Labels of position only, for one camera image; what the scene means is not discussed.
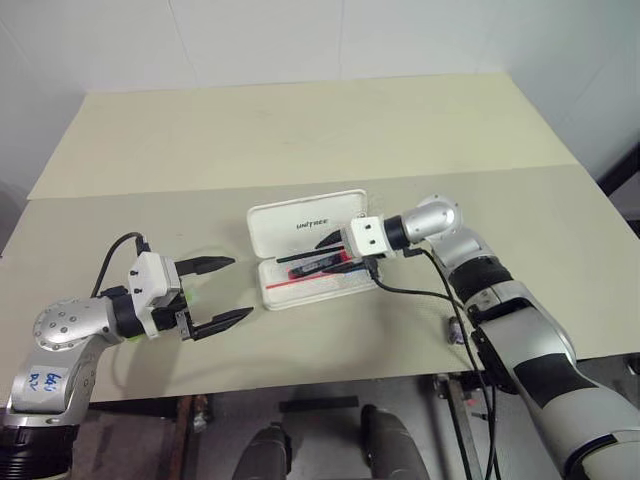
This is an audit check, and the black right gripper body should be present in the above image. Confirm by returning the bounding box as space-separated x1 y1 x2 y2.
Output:
337 225 367 267

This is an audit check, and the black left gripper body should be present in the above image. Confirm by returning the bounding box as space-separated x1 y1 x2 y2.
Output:
148 256 198 344

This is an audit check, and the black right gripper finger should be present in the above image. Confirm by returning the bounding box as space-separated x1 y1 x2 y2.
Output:
322 259 370 277
314 227 346 251

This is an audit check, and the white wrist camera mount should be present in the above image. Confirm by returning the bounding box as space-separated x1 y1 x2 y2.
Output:
347 215 389 262
126 251 174 342

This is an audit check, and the red and black marker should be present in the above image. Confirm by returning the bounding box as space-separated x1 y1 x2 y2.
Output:
286 252 351 279

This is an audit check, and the black flat bar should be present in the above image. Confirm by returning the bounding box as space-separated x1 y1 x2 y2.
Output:
278 395 360 415

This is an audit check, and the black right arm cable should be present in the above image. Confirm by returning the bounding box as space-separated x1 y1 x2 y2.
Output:
366 257 474 326
403 247 504 480

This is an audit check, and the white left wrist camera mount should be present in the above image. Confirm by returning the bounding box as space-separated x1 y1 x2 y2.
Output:
126 251 174 342

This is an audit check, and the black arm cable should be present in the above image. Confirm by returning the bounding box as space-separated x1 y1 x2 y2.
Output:
403 247 504 480
366 257 474 326
92 231 153 301

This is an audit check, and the thin red pen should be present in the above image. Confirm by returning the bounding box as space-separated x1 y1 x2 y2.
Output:
266 279 322 292

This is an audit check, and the metal table leg frame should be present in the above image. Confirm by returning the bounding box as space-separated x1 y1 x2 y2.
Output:
432 372 482 480

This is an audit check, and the white pencil case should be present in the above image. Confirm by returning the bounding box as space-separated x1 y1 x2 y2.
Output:
246 188 377 312

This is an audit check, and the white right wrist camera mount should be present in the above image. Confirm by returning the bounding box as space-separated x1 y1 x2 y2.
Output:
347 215 389 262

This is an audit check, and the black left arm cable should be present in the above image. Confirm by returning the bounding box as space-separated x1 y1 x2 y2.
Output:
92 231 153 301

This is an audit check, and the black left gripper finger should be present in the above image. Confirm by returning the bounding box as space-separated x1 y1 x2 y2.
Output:
174 254 235 278
193 307 255 344

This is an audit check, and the dark grey rounded shape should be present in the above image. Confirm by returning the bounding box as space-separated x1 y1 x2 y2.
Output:
235 421 293 480
359 403 429 480

